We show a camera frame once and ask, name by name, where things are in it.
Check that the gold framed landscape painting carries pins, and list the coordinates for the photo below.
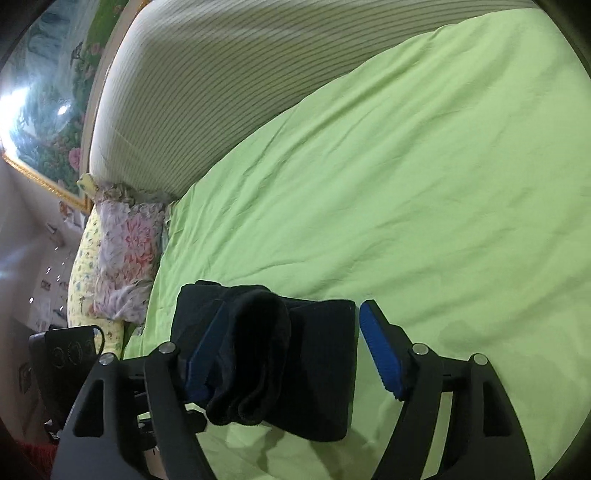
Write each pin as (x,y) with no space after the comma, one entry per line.
(51,115)

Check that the pink floral pillow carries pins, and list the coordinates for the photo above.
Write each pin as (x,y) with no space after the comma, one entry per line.
(129,240)

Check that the black box device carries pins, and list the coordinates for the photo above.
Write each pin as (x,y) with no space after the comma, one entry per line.
(55,369)

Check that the yellow patterned pillow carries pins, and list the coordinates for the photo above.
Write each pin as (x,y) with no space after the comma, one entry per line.
(83,277)

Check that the striped padded headboard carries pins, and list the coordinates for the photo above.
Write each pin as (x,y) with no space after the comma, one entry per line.
(231,69)

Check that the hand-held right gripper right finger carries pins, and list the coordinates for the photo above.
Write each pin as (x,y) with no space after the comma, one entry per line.
(381,350)

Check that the red cloth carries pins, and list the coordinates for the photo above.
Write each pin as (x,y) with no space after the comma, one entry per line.
(32,461)

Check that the dark navy pants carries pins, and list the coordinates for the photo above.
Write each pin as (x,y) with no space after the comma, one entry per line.
(318,369)

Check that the light green bed sheet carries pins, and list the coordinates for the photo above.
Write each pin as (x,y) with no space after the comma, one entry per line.
(415,184)

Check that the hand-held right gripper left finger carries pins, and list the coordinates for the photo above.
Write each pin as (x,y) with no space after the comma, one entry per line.
(203,364)

